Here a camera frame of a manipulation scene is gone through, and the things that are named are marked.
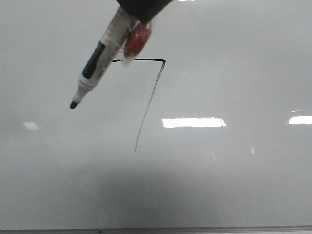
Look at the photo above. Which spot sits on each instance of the white black whiteboard marker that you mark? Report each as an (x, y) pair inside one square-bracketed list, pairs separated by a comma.
[(104, 53)]

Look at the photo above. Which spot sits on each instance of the white glossy whiteboard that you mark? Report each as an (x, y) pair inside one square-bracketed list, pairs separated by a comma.
[(211, 127)]

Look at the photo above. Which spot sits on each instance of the grey aluminium whiteboard frame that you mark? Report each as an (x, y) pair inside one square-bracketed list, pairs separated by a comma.
[(301, 229)]

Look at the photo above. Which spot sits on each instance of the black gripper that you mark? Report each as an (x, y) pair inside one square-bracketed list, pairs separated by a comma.
[(143, 10)]

